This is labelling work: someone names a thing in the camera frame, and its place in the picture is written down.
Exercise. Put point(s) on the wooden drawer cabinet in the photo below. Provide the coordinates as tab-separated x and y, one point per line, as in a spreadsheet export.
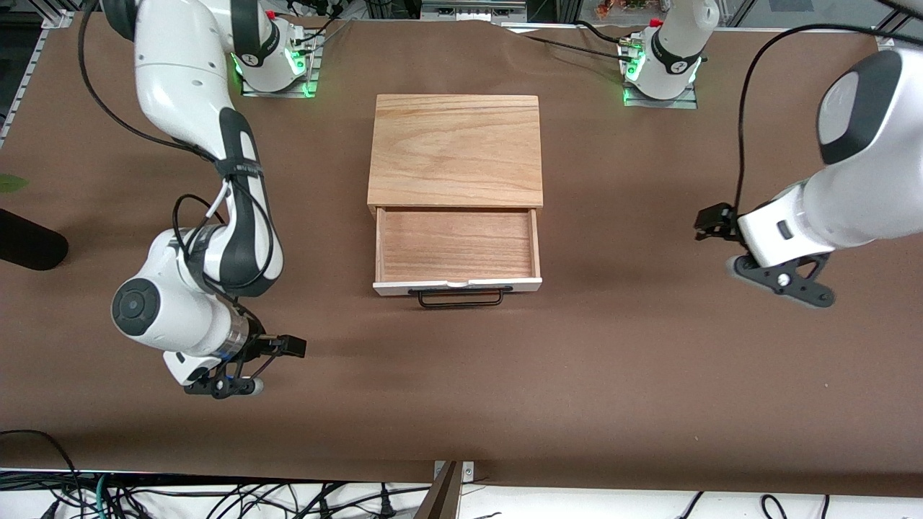
454	144

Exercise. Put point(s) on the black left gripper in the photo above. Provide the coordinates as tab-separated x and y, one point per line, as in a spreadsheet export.
721	222

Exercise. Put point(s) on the red artificial roses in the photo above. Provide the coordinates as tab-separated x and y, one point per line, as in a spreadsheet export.
11	183

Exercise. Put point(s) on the brown table cloth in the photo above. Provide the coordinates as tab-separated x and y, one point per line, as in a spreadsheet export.
461	396

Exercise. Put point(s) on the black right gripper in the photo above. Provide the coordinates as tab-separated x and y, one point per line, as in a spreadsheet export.
265	347

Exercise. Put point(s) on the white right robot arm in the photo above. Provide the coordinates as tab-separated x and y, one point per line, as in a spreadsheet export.
180	86

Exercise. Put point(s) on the black vase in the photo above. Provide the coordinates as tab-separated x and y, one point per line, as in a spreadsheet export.
29	245

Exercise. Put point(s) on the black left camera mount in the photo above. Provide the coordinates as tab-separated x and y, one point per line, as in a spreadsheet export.
786	277

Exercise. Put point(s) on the orange artificial flowers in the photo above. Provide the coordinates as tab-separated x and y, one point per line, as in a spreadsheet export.
609	9

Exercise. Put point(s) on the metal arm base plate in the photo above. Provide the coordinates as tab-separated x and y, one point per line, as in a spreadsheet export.
313	72
685	101

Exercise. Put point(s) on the grey metal equipment box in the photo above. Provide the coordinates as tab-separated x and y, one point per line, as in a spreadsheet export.
469	11

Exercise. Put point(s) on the small metal bracket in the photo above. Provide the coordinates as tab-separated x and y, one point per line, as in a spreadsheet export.
469	472

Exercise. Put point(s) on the aluminium table rail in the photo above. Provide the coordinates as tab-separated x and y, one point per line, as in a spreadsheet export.
885	40
32	65

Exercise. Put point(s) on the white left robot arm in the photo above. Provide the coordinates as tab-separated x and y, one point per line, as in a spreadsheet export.
865	194

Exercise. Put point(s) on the dark camera pole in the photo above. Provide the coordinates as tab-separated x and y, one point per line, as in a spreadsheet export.
440	501

